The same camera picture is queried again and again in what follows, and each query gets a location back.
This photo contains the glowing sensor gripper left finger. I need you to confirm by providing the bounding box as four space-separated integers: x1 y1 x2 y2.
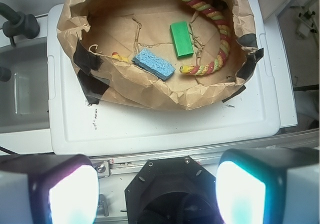
0 154 99 223

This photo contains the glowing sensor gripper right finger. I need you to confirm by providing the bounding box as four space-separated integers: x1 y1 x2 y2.
215 147 320 223

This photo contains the yellow rubber duck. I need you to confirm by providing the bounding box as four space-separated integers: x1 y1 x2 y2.
111 52 129 63

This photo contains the white plastic container lid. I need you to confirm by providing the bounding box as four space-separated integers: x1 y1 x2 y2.
47 0 298 156

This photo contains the blue sponge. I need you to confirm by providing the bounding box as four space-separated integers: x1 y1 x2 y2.
132 49 176 81

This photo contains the brown paper bag bin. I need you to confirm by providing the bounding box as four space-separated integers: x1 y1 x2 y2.
57 0 264 110

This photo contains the green rectangular block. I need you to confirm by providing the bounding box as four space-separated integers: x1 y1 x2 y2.
170 21 194 59

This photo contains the aluminium extrusion rail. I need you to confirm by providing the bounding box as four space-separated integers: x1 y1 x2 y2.
90 128 320 177

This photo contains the black octagonal mount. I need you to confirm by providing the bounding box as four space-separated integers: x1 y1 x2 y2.
124 156 223 223

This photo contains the multicolour twisted rope toy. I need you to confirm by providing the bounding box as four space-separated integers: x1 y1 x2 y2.
179 0 232 76

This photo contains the black clamp handle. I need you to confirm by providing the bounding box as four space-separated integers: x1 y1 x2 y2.
0 3 40 47

